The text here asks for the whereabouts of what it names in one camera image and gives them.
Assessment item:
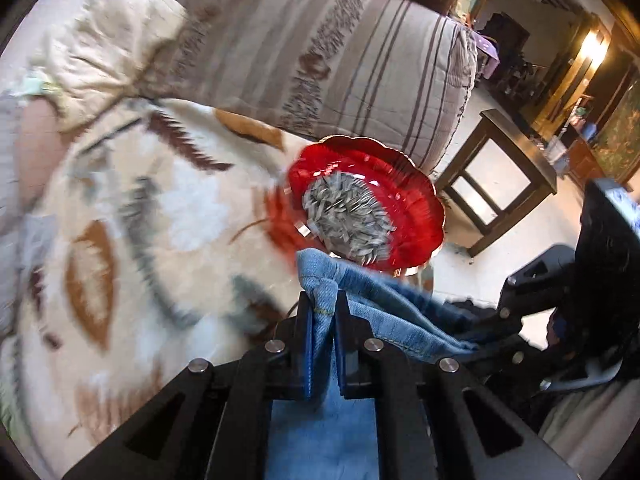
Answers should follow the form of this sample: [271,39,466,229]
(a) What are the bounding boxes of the blue denim jeans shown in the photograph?
[265,249,494,479]

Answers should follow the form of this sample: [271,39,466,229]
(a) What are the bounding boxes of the dark wooden stool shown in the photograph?
[436,108,558,257]

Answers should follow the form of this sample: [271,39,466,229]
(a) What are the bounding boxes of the sunflower seeds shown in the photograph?
[302,171,396,266]

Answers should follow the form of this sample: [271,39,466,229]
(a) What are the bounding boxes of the red glass bowl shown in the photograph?
[282,136,446,275]

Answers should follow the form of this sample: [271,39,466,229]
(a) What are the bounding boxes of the leaf patterned cream blanket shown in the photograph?
[1,99,336,479]

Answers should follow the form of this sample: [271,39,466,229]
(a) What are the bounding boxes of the grey quilted pillow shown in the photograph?
[1,92,55,340]

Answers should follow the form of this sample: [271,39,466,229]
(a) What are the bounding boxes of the striped brown quilt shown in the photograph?
[138,0,476,172]

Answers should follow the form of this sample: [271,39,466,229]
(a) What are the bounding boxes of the pink pillow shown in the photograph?
[17,98,70,208]

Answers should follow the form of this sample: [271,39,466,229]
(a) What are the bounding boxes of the cream satin pillow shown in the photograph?
[9,0,188,132]

